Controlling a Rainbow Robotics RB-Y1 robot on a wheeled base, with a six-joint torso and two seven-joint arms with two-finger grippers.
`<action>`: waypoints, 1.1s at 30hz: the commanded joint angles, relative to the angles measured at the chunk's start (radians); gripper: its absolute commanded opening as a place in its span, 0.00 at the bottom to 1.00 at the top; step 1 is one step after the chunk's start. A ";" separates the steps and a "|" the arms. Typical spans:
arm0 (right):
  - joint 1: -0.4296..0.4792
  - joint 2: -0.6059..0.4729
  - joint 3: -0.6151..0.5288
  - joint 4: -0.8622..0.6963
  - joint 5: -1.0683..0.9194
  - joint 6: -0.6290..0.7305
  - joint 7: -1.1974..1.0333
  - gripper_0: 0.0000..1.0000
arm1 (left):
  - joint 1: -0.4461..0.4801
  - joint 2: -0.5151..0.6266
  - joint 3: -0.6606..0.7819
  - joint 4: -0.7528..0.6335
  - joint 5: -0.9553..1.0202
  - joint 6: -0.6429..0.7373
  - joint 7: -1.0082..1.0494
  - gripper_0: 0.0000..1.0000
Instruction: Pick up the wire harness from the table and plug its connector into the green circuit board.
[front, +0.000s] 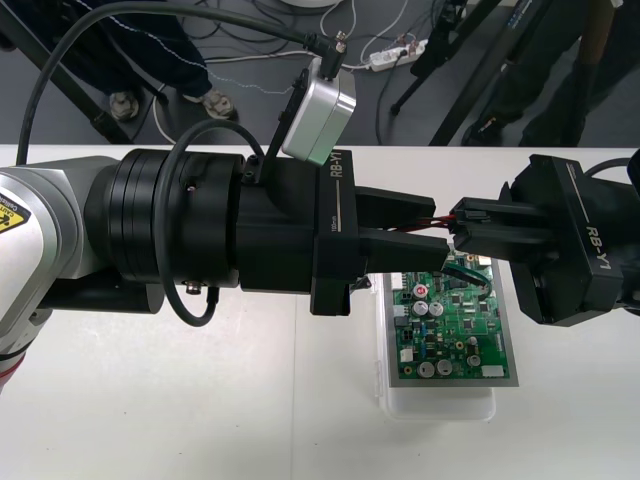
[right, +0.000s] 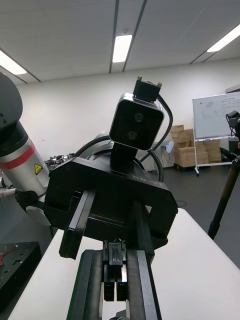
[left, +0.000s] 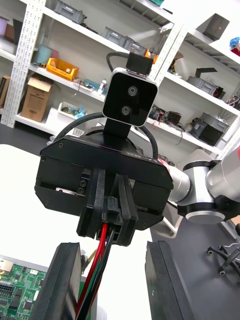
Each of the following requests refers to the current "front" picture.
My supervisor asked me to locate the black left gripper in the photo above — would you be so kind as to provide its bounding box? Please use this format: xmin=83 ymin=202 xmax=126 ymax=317
xmin=237 ymin=148 xmax=452 ymax=318

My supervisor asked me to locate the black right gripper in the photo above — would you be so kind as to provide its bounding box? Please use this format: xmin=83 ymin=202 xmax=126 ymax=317
xmin=451 ymin=153 xmax=636 ymax=329

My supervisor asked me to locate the red black green cable bundle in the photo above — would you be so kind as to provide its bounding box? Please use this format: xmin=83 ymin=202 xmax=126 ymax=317
xmin=383 ymin=212 xmax=495 ymax=302

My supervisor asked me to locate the white power strip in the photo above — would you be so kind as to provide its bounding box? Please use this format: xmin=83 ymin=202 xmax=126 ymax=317
xmin=366 ymin=38 xmax=430 ymax=72

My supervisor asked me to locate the black tripod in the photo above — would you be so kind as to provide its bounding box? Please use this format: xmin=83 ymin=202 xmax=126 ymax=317
xmin=389 ymin=0 xmax=507 ymax=147

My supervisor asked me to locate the black metal stand leg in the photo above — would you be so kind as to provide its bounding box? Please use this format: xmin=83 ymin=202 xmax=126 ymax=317
xmin=0 ymin=0 xmax=132 ymax=145

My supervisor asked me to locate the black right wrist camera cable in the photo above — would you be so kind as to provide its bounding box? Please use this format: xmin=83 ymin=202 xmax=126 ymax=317
xmin=583 ymin=157 xmax=632 ymax=179

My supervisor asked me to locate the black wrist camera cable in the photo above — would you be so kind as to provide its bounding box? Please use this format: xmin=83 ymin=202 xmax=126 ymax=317
xmin=14 ymin=0 xmax=349 ymax=329
xmin=583 ymin=157 xmax=632 ymax=179

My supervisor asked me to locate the green circuit board grey frame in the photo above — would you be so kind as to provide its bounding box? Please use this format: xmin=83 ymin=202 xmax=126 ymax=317
xmin=383 ymin=251 xmax=521 ymax=391

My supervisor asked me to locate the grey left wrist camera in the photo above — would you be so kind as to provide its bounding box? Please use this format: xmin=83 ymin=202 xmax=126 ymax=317
xmin=240 ymin=57 xmax=358 ymax=187

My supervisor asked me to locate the white floor cable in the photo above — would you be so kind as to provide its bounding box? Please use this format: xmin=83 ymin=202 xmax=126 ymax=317
xmin=152 ymin=47 xmax=374 ymax=146

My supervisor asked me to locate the black left wrist camera cable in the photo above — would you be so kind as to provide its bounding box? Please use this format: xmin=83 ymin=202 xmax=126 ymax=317
xmin=14 ymin=0 xmax=349 ymax=329

